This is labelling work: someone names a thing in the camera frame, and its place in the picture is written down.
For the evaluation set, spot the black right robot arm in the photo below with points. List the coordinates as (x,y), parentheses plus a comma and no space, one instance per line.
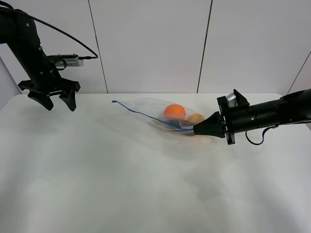
(236,115)

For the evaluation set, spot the orange fruit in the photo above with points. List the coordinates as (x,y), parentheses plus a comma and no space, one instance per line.
(175,111)

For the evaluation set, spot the clear zip bag blue seal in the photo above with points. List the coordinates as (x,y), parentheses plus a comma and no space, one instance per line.
(151,110)

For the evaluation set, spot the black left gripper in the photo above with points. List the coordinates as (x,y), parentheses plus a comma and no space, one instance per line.
(42,84)

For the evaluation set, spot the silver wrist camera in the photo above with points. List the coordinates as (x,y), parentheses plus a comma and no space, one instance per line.
(232,100)
(66,60)

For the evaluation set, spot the purple eggplant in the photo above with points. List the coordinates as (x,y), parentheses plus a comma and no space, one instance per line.
(179,124)

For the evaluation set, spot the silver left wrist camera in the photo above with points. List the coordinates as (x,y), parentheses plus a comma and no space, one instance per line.
(66,60)

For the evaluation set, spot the yellow pear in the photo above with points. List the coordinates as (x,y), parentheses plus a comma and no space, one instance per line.
(196,118)

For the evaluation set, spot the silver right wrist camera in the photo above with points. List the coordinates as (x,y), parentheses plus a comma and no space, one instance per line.
(232,100)

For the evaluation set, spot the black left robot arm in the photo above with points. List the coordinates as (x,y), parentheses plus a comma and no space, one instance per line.
(20,34)

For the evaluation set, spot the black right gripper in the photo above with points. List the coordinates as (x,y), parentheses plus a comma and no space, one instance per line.
(221,124)

